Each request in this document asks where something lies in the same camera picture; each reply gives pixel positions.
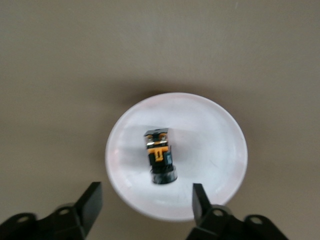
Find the orange push-button switch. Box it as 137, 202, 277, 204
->
143, 127, 179, 186

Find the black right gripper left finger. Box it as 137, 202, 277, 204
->
0, 181, 104, 240

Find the pale pink round plate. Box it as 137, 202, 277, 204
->
104, 92, 249, 222

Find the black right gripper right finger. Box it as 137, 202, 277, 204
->
191, 183, 292, 240

